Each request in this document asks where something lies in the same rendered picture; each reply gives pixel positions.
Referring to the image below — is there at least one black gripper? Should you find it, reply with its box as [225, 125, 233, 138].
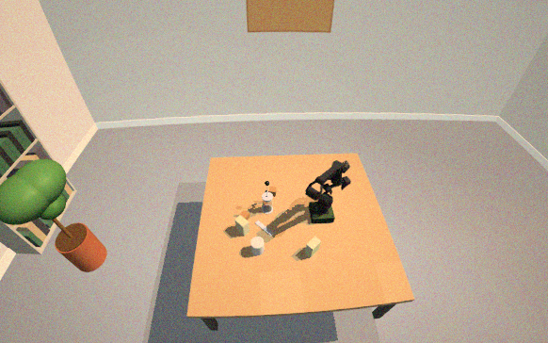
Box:
[324, 176, 350, 195]

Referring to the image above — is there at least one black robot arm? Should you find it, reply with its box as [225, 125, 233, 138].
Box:
[305, 160, 350, 215]

